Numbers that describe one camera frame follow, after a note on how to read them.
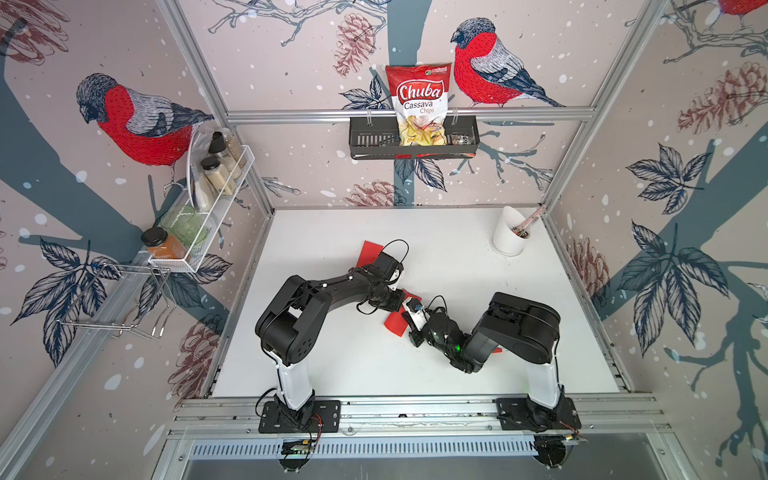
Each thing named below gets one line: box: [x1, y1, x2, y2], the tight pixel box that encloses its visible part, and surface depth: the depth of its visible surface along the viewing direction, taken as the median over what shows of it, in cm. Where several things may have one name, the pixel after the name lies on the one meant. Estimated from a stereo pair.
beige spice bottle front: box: [200, 156, 234, 196], surface depth 78 cm
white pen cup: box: [492, 206, 530, 255], surface depth 103 cm
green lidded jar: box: [160, 205, 209, 246], surface depth 70 cm
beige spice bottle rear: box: [208, 131, 247, 168], surface depth 85 cm
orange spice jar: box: [141, 226, 187, 259], surface depth 63 cm
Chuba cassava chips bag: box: [385, 62, 452, 146], surface depth 83 cm
